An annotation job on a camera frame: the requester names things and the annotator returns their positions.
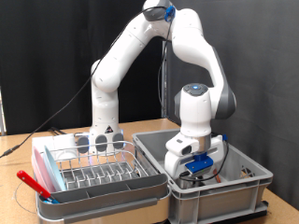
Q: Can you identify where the grey plastic crate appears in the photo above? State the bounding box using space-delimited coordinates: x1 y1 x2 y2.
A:
132 125 275 224

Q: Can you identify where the light blue plate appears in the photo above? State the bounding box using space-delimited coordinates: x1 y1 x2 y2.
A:
43 145 67 192

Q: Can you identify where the grey dish rack tray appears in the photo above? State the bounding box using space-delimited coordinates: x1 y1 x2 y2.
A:
32 146 172 224

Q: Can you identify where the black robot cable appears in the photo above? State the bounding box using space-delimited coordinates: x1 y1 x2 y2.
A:
0 5 231 183

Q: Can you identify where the metal background pole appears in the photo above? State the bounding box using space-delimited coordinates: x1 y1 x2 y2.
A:
161 38 169 119

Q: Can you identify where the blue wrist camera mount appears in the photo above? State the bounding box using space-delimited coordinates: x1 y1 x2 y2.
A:
184 152 215 175

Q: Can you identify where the pink plate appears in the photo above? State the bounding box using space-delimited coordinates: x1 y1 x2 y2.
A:
32 147 57 194

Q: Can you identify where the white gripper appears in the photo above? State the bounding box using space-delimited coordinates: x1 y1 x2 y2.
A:
164 133 226 180

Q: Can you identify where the metal wire dish rack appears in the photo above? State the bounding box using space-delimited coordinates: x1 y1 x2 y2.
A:
40 140 158 190

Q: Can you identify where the red handled utensil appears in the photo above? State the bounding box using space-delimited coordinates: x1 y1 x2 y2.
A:
16 170 60 205

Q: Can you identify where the stainless steel cup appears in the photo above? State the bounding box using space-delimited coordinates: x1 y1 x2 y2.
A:
178 176 207 190

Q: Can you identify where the blue cable clip on arm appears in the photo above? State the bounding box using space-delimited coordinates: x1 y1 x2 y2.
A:
164 5 177 23

